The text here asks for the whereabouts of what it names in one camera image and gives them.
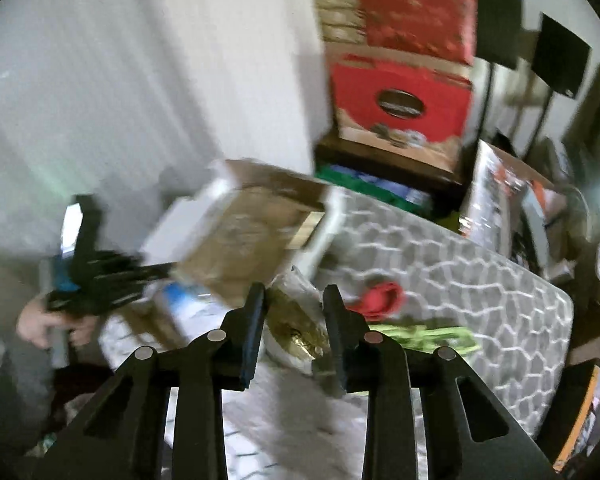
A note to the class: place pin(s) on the shiny silver printed package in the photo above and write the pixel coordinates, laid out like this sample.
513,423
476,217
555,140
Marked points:
495,195

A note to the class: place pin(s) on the red plastic clip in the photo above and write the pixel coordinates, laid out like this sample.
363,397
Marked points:
377,300

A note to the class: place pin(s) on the dark wooden shelf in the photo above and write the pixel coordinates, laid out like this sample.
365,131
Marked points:
380,155

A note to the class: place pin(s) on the person's left hand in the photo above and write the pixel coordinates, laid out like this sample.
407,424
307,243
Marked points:
35,322

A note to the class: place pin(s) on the brown cardboard box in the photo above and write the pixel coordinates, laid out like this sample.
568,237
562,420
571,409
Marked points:
240,230

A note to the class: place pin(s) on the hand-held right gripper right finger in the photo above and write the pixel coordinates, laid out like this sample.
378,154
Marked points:
334,332

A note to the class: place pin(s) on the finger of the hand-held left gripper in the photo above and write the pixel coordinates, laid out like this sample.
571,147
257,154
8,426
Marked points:
152,272

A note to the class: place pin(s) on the person's left forearm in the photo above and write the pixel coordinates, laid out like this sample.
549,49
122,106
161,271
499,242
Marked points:
17,375

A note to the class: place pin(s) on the black music stand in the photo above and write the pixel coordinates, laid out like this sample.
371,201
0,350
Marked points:
497,25
562,55

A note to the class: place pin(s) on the red patterned gift box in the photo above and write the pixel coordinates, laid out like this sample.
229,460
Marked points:
415,15

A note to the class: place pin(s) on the red gift bag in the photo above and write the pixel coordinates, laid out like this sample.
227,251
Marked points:
400,100

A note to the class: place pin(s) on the orange edged box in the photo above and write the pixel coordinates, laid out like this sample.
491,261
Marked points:
587,410

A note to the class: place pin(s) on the green box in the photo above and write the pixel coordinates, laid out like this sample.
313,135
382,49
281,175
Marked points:
370,182

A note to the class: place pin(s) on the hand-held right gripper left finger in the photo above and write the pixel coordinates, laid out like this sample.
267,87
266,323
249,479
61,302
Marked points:
252,345

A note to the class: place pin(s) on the blue face mask packet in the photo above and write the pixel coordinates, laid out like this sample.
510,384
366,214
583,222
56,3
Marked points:
190,305

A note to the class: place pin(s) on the clear plastic bag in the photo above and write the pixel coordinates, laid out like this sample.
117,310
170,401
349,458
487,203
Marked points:
295,320

